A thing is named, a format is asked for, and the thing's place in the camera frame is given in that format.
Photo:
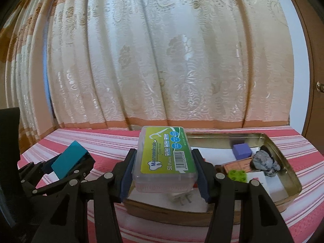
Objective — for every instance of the gold metal tin box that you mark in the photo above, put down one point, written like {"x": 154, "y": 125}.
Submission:
{"x": 164, "y": 214}

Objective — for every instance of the green football toy brick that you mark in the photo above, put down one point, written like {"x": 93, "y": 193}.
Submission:
{"x": 236, "y": 175}

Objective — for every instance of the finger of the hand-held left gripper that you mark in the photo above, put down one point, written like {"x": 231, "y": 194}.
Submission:
{"x": 38, "y": 171}
{"x": 87, "y": 167}

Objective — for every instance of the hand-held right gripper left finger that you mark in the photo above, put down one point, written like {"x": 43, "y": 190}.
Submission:
{"x": 126, "y": 181}

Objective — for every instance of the pink striped cloth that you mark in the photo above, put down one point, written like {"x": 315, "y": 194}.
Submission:
{"x": 303, "y": 157}

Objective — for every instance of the blue toy brick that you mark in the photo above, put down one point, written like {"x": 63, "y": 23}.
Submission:
{"x": 68, "y": 159}

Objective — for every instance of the cream orange-striped curtain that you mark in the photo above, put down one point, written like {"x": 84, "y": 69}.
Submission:
{"x": 22, "y": 68}

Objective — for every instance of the white card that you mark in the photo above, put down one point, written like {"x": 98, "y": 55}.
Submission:
{"x": 258, "y": 176}

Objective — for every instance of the rose gold makeup palette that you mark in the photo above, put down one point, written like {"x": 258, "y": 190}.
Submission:
{"x": 232, "y": 167}

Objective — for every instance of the brown wooden door frame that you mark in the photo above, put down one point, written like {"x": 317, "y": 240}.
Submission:
{"x": 313, "y": 55}

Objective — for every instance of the grey rock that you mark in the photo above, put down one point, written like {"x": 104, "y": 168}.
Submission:
{"x": 264, "y": 163}

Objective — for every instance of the brass door knob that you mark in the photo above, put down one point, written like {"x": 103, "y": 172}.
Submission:
{"x": 320, "y": 86}

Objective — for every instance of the green floss pick box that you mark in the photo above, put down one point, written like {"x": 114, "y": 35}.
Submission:
{"x": 164, "y": 157}

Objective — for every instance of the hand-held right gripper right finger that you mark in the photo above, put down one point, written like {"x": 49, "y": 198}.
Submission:
{"x": 202, "y": 181}

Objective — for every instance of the purple cube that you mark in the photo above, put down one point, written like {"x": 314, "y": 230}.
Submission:
{"x": 240, "y": 151}

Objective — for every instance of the white charger plug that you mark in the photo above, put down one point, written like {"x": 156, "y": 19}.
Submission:
{"x": 182, "y": 198}

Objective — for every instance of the cream floral lace curtain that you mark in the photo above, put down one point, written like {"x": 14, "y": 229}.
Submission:
{"x": 164, "y": 55}

